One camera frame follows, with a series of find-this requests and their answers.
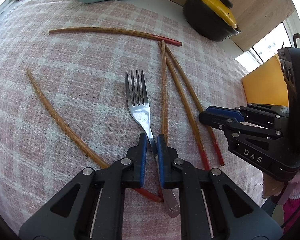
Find gloved right hand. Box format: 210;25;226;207
262;171;300;200

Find wooden chopstick four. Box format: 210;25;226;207
164;44;210;170

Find pink plaid cloth mat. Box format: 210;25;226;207
0;0;268;240

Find steel fork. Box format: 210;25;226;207
125;71;180;218

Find wooden chopstick two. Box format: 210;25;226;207
160;41;168;142

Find yellow plastic utensil container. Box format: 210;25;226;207
242;54;289;107

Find red chopstick horizontal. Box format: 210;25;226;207
49;27;183;47

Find wooden chopstick three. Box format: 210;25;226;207
157;42;211;172

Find black pot yellow lid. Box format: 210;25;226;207
183;0;241;42

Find long curved wooden chopstick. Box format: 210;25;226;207
26;68;163;203

